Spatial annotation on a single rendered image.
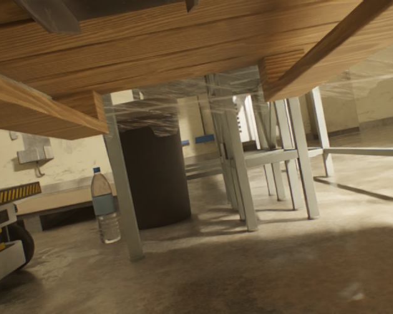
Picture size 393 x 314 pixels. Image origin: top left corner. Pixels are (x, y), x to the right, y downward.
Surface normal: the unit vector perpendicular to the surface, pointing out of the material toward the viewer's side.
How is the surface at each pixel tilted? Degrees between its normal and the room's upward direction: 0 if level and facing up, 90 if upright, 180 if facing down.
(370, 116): 90
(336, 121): 90
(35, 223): 90
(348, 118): 90
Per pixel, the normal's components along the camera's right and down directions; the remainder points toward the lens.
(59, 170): 0.03, 0.04
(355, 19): -0.98, 0.19
